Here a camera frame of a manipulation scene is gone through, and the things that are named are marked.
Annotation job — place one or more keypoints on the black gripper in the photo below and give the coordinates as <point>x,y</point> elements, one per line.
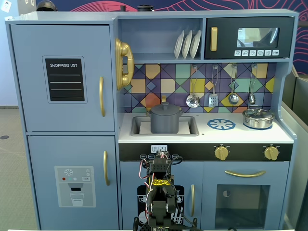
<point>160,156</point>

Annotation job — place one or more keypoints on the gray pot lid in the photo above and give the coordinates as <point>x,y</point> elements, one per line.
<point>166,110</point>

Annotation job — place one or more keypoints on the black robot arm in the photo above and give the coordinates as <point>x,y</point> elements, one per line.
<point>160,197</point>

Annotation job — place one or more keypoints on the glass saucepan lid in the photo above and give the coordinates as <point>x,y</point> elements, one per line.
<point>258,113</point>

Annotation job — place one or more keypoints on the dishwasher door with print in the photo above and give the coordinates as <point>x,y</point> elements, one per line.
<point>130,173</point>

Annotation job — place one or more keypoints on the gray toy pot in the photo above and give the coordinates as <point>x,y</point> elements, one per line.
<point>164,122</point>

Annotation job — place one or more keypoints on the gray sink basin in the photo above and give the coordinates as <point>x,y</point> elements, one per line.
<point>192,132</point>

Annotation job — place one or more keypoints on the oven door with window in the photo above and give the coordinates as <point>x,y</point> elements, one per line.
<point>209,173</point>

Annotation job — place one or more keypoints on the gold stove knob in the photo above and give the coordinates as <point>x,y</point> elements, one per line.
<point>271,153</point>
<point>221,152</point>

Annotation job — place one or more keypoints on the gold toy faucet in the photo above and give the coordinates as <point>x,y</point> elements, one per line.
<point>163,98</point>

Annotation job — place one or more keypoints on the steel skimmer spoon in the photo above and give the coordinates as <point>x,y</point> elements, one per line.
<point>192,101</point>

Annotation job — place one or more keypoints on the steel slotted spatula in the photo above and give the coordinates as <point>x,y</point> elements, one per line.
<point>213,100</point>

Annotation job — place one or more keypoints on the steel ladle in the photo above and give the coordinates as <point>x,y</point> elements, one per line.
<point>233,99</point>

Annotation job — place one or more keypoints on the steel saucepan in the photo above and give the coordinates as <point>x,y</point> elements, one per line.
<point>257,123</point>

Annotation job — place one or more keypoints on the small steel spoon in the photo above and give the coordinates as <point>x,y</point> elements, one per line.
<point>252,98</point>

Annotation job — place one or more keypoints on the white toy plate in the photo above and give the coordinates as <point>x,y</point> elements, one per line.
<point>178,45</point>
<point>187,44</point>
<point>195,43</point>

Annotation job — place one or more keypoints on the freezer door with dispenser print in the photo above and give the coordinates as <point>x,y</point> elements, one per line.
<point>43,156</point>

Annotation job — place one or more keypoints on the gold toy telephone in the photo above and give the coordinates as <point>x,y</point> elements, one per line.
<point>125,48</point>

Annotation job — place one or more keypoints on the black toy microwave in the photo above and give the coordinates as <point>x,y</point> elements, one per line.
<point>226,36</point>

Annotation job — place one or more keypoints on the black round container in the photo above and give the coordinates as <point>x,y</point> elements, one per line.
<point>145,8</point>

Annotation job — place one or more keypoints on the small black cylinder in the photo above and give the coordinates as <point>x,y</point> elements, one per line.
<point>123,8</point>

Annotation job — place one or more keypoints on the round floor outlet cover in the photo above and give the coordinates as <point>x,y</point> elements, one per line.
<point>4,137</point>

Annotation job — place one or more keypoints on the fridge door with shopping list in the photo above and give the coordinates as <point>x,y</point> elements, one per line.
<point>29,72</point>

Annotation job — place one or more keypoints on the blue toy kitchen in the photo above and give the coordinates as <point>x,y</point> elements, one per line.
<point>72,16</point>

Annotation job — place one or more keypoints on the black rounded object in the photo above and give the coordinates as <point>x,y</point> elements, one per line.
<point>47,6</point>

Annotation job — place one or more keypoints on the small gripper camera board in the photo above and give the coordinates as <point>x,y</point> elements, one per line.
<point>162,154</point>

